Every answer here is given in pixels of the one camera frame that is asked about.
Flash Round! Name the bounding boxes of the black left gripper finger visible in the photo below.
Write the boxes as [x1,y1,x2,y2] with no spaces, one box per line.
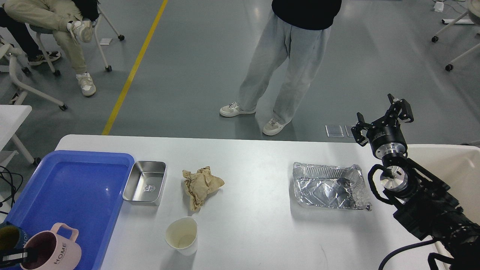
[0,250,38,268]

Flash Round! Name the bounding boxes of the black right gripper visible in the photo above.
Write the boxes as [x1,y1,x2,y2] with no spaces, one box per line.
[351,94,414,158]

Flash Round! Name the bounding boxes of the pink mug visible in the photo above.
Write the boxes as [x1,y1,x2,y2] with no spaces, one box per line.
[20,222,82,270]

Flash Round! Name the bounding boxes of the stainless steel rectangular container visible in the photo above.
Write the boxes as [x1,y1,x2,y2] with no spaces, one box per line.
[122,161,167,207]

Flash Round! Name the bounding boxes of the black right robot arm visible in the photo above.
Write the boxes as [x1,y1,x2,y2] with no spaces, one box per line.
[351,94,480,270]

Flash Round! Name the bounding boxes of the dark blue mug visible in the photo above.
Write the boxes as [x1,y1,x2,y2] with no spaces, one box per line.
[0,222,30,255]

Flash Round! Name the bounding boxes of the clear floor plate right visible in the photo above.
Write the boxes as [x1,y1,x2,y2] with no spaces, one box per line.
[344,124,356,138]

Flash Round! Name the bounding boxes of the clear floor plate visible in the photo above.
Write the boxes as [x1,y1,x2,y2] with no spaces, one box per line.
[344,124,356,138]
[325,124,345,138]

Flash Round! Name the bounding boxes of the clear floor plate left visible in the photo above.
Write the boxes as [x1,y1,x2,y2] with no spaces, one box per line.
[325,124,345,138]

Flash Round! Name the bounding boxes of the aluminium foil tray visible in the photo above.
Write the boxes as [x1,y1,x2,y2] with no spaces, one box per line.
[292,162,372,211]

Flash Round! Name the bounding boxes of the white plastic bin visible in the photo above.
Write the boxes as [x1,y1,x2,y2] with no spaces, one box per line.
[405,144,480,270]

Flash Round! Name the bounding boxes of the blue plastic tray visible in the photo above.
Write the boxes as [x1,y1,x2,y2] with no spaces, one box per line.
[5,150,134,270]

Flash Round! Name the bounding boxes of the standing person grey trousers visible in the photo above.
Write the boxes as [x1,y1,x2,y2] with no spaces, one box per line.
[219,0,342,136]

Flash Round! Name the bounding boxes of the white side table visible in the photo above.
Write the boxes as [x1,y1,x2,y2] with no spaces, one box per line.
[0,105,41,166]

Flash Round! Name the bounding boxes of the white chair base right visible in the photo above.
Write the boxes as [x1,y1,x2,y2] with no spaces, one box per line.
[431,0,480,71]

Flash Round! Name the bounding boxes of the white paper cup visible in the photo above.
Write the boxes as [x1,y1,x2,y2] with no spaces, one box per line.
[165,216,198,256]

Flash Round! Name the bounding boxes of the crumpled brown paper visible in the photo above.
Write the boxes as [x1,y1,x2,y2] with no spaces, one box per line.
[182,166,225,212]

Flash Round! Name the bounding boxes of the white rolling chair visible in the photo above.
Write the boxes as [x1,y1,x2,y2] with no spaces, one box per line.
[28,4,125,77]

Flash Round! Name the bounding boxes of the seated person beige clothes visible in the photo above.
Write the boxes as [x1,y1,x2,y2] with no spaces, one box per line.
[3,0,99,97]

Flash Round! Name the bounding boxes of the white chair frame left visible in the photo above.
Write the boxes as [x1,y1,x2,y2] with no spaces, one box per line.
[0,36,68,111]

